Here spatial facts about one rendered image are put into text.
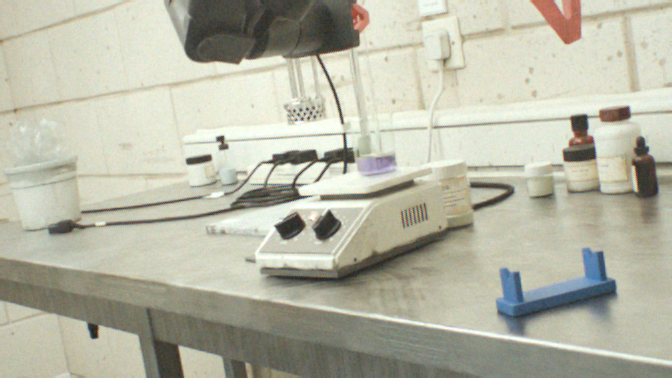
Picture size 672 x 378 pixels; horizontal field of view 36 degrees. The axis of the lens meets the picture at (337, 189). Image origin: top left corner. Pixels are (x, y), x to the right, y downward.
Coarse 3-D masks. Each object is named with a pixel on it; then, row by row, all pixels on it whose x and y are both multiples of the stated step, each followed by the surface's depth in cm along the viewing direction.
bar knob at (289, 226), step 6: (288, 216) 116; (294, 216) 116; (300, 216) 116; (276, 222) 117; (282, 222) 116; (288, 222) 116; (294, 222) 116; (300, 222) 116; (276, 228) 116; (282, 228) 116; (288, 228) 116; (294, 228) 116; (300, 228) 116; (282, 234) 117; (288, 234) 116; (294, 234) 116
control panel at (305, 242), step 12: (336, 216) 115; (348, 216) 113; (348, 228) 111; (276, 240) 117; (288, 240) 116; (300, 240) 114; (312, 240) 113; (324, 240) 112; (336, 240) 111; (264, 252) 116; (276, 252) 115; (288, 252) 114; (300, 252) 112; (312, 252) 111; (324, 252) 110
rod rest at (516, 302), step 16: (592, 256) 88; (512, 272) 85; (592, 272) 89; (512, 288) 85; (544, 288) 88; (560, 288) 87; (576, 288) 87; (592, 288) 87; (608, 288) 87; (496, 304) 87; (512, 304) 85; (528, 304) 85; (544, 304) 85; (560, 304) 86
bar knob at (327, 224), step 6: (324, 210) 113; (330, 210) 113; (324, 216) 112; (330, 216) 113; (318, 222) 112; (324, 222) 112; (330, 222) 113; (336, 222) 113; (312, 228) 112; (318, 228) 112; (324, 228) 112; (330, 228) 112; (336, 228) 112; (318, 234) 112; (324, 234) 112; (330, 234) 112
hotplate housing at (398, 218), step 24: (384, 192) 118; (408, 192) 118; (432, 192) 121; (360, 216) 112; (384, 216) 114; (408, 216) 117; (432, 216) 120; (360, 240) 111; (384, 240) 114; (408, 240) 117; (432, 240) 121; (264, 264) 116; (288, 264) 114; (312, 264) 111; (336, 264) 109; (360, 264) 112
